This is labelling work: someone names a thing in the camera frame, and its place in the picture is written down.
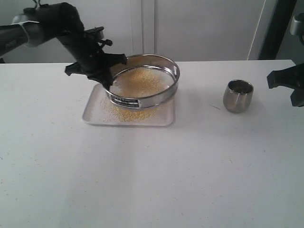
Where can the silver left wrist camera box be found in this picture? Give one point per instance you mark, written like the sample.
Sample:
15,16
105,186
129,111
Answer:
95,33

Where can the white rectangular plastic tray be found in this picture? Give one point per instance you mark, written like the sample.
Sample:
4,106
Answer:
94,115

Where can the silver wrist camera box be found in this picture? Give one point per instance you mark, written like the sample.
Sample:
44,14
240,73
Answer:
297,25
95,33

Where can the yellowish grain powder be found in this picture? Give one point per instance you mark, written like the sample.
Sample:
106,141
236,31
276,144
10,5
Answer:
141,82

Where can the round stainless steel sieve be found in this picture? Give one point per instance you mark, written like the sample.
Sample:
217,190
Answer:
151,61

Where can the white cabinet with doors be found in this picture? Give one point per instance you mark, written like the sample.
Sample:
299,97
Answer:
183,30

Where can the sieved yellow fine grains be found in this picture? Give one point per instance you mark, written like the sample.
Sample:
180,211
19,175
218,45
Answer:
119,114

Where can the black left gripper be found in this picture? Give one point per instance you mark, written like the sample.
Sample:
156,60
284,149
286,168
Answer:
90,59

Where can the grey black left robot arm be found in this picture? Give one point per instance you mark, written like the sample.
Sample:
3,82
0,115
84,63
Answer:
43,22

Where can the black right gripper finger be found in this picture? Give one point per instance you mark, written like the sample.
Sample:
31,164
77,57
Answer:
297,98
292,77

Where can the stainless steel cup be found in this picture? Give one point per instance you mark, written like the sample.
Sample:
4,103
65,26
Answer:
238,96

